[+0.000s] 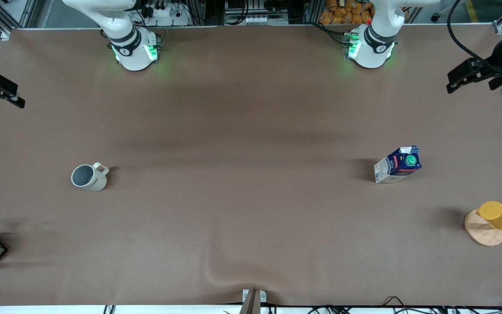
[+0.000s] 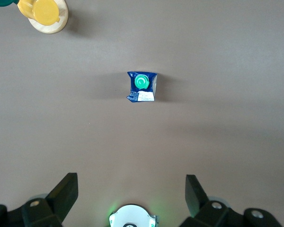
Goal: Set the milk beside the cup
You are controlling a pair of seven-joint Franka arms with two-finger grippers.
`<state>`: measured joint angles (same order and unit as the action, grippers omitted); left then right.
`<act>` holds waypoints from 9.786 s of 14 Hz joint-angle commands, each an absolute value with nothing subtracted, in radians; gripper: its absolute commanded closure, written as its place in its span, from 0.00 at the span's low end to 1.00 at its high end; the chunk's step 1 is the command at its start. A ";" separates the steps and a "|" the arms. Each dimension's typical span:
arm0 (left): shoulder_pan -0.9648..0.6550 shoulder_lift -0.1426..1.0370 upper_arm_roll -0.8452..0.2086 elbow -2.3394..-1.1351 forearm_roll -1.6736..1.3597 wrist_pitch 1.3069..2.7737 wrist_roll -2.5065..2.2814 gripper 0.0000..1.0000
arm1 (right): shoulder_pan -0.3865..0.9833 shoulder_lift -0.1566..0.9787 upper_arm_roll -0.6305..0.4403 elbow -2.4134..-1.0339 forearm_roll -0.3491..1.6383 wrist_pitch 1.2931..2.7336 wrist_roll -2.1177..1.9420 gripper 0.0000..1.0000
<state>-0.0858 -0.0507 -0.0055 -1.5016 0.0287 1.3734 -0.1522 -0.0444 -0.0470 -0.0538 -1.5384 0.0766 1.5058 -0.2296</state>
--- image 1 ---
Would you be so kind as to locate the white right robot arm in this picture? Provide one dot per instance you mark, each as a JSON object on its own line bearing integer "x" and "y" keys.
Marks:
{"x": 132, "y": 49}

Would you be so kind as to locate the bag of orange buns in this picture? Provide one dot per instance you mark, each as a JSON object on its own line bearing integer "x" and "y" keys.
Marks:
{"x": 347, "y": 12}

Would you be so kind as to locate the grey metal camera mount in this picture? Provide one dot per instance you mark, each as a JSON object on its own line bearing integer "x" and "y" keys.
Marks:
{"x": 253, "y": 300}

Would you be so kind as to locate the cream mug with grey inside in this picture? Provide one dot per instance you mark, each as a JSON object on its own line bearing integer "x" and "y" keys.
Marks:
{"x": 86, "y": 178}

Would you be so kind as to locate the yellow plastic cup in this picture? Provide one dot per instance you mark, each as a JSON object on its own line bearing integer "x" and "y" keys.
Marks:
{"x": 497, "y": 214}

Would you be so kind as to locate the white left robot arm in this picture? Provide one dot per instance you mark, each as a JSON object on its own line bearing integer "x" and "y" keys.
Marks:
{"x": 371, "y": 47}

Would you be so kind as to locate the blue whole milk carton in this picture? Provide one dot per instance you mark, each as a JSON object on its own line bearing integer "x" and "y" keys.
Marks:
{"x": 397, "y": 168}

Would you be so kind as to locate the white power strip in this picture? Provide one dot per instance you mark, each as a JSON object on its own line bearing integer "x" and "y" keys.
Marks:
{"x": 265, "y": 19}

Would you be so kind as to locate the round wooden cup stand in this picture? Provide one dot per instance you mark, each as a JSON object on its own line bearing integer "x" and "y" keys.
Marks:
{"x": 482, "y": 233}

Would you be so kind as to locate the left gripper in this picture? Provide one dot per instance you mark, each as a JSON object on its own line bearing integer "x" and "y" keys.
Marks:
{"x": 496, "y": 63}

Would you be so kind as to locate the power strip with black plugs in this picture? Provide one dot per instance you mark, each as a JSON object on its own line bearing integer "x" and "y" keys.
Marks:
{"x": 164, "y": 12}

